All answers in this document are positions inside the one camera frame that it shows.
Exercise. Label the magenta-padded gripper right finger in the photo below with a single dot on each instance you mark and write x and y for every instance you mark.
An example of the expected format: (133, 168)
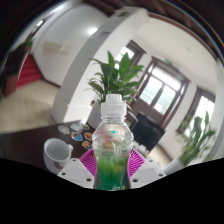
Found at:
(148, 171)

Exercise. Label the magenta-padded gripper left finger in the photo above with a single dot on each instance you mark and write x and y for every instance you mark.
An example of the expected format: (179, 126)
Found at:
(78, 171)

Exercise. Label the clear bottle with green drink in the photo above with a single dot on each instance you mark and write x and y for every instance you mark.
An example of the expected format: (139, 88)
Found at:
(112, 140)

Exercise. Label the white mug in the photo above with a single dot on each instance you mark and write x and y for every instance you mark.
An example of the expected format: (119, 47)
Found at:
(55, 153)

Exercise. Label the black chair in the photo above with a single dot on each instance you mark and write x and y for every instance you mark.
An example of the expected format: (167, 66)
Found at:
(146, 131)

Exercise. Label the potted plant in white pot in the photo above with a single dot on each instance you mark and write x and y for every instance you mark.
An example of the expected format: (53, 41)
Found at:
(196, 140)
(115, 75)

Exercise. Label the brown wooden glazed door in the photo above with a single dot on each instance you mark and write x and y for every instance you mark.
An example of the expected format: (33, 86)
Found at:
(160, 90)

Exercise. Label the brown framed window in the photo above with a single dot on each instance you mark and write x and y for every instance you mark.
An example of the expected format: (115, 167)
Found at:
(123, 55)
(203, 106)

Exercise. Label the red carpeted staircase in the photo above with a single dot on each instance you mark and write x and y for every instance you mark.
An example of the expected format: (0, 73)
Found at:
(29, 71)

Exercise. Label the green exit sign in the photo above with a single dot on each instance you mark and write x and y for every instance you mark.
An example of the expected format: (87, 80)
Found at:
(168, 60)

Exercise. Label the white wall radiator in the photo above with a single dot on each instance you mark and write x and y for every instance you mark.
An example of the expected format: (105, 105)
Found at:
(55, 47)

